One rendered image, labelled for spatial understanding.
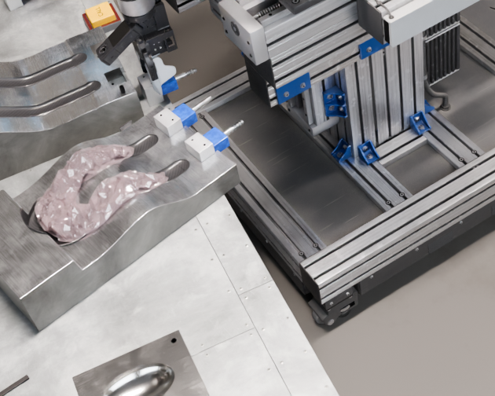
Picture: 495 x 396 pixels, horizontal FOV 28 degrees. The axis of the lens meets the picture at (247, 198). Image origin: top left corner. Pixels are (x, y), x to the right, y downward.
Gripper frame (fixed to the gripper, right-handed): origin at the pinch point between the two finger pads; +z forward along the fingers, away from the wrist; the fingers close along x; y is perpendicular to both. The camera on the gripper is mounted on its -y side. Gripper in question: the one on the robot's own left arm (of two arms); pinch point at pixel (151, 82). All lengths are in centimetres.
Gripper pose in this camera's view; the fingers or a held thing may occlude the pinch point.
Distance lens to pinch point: 221.4
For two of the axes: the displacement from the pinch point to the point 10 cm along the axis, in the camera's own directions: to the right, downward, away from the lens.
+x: -4.1, -6.5, 6.5
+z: 1.6, 6.5, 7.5
